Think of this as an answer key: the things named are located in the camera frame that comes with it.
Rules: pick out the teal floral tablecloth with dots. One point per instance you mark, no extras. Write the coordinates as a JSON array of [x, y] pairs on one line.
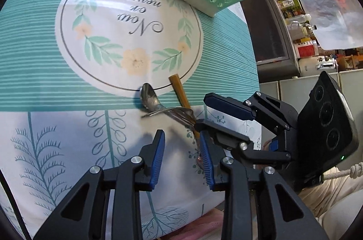
[[71, 71]]

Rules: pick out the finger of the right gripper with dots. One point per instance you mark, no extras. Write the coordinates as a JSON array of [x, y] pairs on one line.
[[229, 106], [226, 138]]

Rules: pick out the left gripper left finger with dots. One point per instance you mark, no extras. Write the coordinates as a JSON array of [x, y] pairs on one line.
[[82, 213]]

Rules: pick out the wooden handled utensil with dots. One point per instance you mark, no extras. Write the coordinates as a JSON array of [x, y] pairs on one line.
[[181, 95]]

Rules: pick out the white sleeved right forearm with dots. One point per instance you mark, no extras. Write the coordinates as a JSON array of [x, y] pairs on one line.
[[337, 201]]

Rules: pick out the small metal spoon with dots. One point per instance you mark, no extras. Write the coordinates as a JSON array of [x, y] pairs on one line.
[[151, 102]]

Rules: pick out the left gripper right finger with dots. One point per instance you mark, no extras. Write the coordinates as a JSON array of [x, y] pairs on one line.
[[259, 204]]

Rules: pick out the built-in oven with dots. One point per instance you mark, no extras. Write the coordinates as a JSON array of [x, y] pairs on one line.
[[272, 45]]

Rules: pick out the right hand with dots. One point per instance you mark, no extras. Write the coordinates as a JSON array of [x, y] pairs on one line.
[[266, 145]]

